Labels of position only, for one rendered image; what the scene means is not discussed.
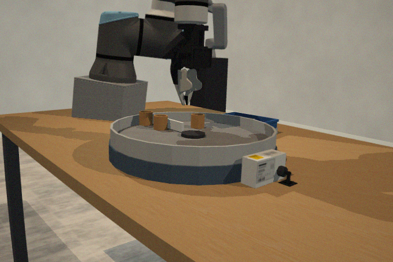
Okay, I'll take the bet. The bronze bushing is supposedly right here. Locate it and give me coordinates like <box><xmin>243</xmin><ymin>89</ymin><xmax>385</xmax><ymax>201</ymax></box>
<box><xmin>191</xmin><ymin>113</ymin><xmax>205</xmax><ymax>129</ymax></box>
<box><xmin>139</xmin><ymin>111</ymin><xmax>153</xmax><ymax>126</ymax></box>
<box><xmin>153</xmin><ymin>115</ymin><xmax>168</xmax><ymax>131</ymax></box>

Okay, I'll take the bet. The blue crate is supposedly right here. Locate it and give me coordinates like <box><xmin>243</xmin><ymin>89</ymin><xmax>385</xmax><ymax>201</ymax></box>
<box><xmin>224</xmin><ymin>112</ymin><xmax>279</xmax><ymax>133</ymax></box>

